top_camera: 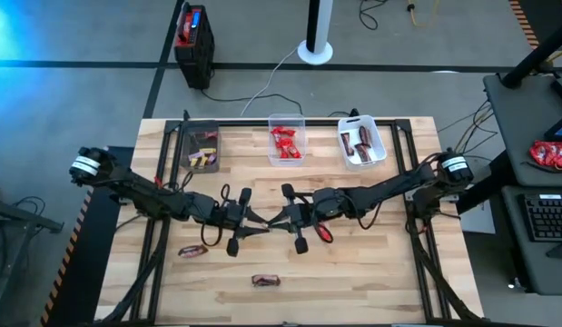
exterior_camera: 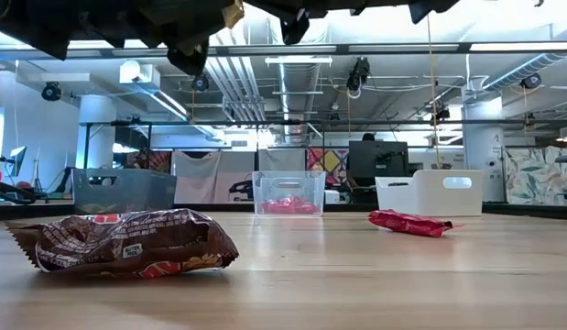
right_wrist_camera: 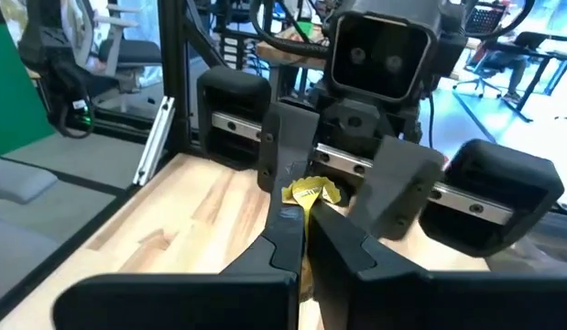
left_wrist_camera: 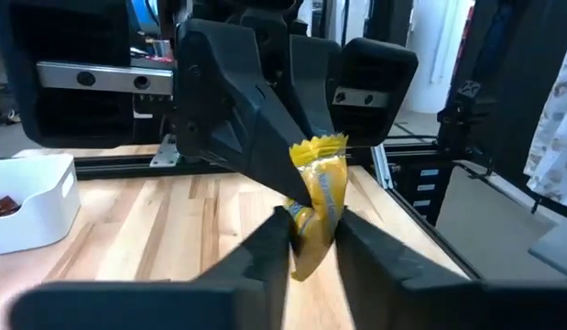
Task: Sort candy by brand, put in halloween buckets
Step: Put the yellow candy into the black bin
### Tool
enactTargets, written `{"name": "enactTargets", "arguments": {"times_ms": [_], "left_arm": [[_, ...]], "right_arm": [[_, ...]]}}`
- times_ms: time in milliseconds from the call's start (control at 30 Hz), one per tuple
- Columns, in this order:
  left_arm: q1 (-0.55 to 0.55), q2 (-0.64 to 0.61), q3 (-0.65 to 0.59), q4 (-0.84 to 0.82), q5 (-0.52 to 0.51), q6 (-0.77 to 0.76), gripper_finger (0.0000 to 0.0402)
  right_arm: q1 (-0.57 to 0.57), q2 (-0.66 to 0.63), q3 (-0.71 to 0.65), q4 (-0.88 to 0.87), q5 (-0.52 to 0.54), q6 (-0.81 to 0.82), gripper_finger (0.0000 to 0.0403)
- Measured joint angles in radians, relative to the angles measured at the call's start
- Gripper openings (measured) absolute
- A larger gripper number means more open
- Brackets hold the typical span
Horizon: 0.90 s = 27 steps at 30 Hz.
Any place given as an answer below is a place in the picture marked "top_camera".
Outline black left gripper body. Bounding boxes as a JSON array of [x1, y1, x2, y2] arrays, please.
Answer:
[[211, 186, 253, 259]]

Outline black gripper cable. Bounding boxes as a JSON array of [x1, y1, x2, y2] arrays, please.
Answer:
[[312, 198, 382, 245], [200, 183, 232, 249]]

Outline grey plastic bin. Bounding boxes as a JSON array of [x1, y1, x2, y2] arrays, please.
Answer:
[[179, 119, 222, 174]]

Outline dark tablet screen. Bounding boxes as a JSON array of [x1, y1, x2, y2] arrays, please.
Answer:
[[544, 112, 562, 147]]

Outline clear plastic bin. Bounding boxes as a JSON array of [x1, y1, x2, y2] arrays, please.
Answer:
[[267, 113, 308, 168]]

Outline grey side desk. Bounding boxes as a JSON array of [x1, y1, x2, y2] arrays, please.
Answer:
[[483, 72, 562, 297]]

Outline black red equipment case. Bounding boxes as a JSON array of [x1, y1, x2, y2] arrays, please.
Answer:
[[173, 2, 216, 91]]

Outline yellow cable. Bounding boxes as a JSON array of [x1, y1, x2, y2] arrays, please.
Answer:
[[406, 0, 441, 29]]

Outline red candy bag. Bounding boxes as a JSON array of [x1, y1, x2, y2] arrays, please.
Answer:
[[528, 139, 562, 173]]

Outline black keyboard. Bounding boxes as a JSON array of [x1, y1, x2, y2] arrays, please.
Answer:
[[523, 193, 562, 243]]

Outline white black pole stand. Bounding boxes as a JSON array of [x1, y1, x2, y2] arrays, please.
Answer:
[[297, 0, 334, 65]]

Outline black coiled cable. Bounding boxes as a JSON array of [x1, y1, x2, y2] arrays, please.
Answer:
[[358, 0, 391, 32]]

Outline black slanted pole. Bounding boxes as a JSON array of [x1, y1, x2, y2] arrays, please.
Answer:
[[501, 17, 562, 90]]

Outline black cable bundle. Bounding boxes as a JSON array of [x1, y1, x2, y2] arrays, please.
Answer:
[[437, 100, 500, 163]]

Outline white floor cable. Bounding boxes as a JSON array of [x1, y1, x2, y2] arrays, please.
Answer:
[[240, 45, 301, 117]]

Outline black aluminium table frame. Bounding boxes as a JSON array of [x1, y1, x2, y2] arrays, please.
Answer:
[[94, 116, 486, 326]]

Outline black hazard-striped base plate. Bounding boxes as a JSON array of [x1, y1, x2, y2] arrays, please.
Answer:
[[38, 145, 137, 327]]

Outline black floor cable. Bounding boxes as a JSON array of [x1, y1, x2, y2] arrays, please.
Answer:
[[200, 88, 305, 115]]

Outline white plastic bin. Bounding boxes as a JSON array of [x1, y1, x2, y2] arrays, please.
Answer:
[[337, 114, 389, 173]]

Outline black floor stand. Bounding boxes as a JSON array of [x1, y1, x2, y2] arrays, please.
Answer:
[[0, 181, 65, 292]]

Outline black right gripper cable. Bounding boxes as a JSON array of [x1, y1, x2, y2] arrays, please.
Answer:
[[312, 198, 382, 245]]

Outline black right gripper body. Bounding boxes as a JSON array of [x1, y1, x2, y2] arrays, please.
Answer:
[[281, 183, 314, 256]]

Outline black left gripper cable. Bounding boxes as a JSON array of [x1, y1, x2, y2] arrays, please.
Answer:
[[200, 183, 232, 249]]

